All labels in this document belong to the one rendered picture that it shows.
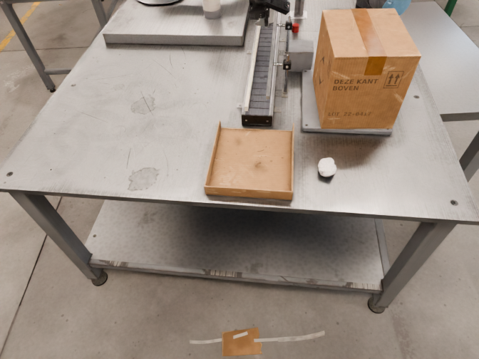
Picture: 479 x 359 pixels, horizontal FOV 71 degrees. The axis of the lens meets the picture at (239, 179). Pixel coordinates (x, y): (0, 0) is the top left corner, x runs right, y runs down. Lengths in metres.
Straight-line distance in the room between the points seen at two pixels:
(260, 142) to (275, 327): 0.91
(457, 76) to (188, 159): 1.12
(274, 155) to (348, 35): 0.43
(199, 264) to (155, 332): 0.38
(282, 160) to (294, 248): 0.62
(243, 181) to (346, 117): 0.41
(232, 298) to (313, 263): 0.44
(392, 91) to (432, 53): 0.64
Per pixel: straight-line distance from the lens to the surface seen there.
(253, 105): 1.24
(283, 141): 1.17
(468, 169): 1.80
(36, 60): 3.17
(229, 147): 1.15
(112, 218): 1.85
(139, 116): 1.35
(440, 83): 1.59
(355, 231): 1.73
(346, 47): 1.10
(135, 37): 1.80
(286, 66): 1.30
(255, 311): 1.73
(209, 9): 1.82
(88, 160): 1.25
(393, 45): 1.15
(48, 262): 2.14
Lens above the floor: 1.64
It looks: 50 degrees down
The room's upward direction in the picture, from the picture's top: 4 degrees counter-clockwise
